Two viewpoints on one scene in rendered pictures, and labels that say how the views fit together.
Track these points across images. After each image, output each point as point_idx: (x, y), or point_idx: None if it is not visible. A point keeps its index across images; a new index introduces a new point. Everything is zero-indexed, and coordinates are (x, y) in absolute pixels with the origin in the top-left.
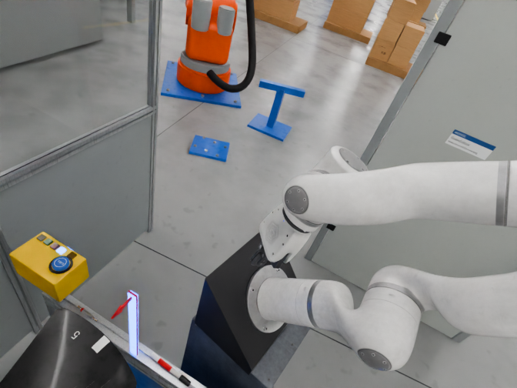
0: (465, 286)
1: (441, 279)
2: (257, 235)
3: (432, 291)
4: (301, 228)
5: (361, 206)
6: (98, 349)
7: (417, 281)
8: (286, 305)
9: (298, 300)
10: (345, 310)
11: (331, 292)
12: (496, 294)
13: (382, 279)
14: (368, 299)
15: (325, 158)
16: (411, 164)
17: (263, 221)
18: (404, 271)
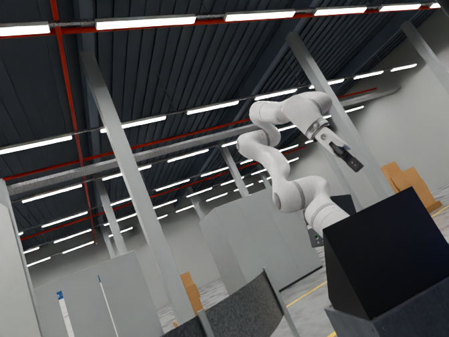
0: (279, 158)
1: (279, 165)
2: (347, 217)
3: (285, 168)
4: None
5: None
6: None
7: (283, 175)
8: None
9: (342, 209)
10: (322, 185)
11: (321, 194)
12: (278, 151)
13: (292, 184)
14: (307, 183)
15: (300, 97)
16: (279, 102)
17: (341, 141)
18: (282, 179)
